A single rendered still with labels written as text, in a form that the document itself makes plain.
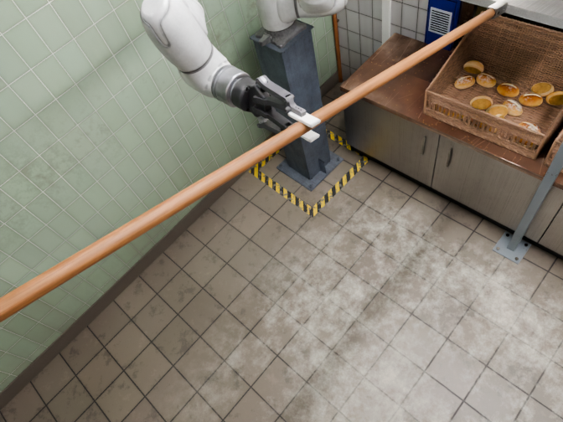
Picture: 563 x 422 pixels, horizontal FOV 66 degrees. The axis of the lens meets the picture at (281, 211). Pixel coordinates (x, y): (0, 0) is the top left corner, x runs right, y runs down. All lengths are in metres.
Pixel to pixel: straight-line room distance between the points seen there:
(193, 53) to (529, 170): 1.56
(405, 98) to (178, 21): 1.58
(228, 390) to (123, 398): 0.57
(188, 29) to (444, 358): 1.86
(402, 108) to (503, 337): 1.22
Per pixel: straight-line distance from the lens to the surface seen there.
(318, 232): 2.57
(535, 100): 2.36
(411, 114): 2.29
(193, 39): 1.03
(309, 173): 2.72
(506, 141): 2.17
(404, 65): 1.23
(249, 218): 2.71
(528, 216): 2.29
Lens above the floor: 2.22
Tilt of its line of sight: 56 degrees down
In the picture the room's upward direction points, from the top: 20 degrees counter-clockwise
